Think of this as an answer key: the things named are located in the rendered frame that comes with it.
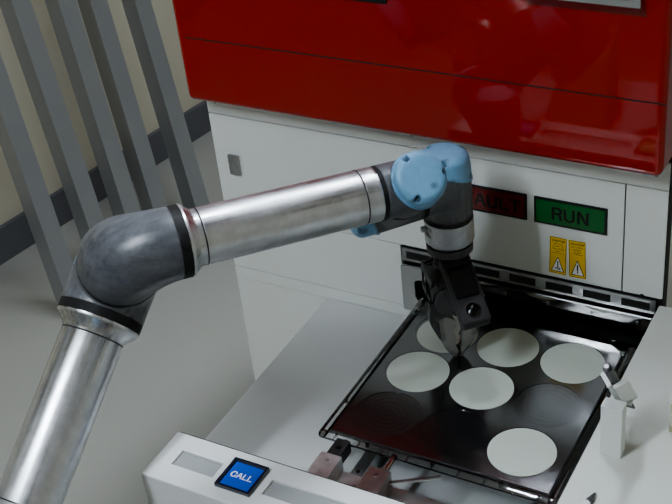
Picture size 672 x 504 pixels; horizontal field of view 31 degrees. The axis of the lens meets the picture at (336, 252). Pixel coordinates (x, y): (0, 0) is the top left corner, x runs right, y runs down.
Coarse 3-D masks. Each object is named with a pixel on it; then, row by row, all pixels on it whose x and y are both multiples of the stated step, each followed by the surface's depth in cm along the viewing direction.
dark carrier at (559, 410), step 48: (480, 336) 198; (384, 384) 191; (528, 384) 187; (576, 384) 186; (336, 432) 183; (384, 432) 182; (432, 432) 181; (480, 432) 180; (576, 432) 178; (528, 480) 170
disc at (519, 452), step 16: (512, 432) 179; (528, 432) 179; (496, 448) 176; (512, 448) 176; (528, 448) 176; (544, 448) 176; (496, 464) 174; (512, 464) 173; (528, 464) 173; (544, 464) 173
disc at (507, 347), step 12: (492, 336) 198; (504, 336) 198; (516, 336) 198; (528, 336) 197; (480, 348) 196; (492, 348) 196; (504, 348) 195; (516, 348) 195; (528, 348) 195; (492, 360) 193; (504, 360) 193; (516, 360) 192; (528, 360) 192
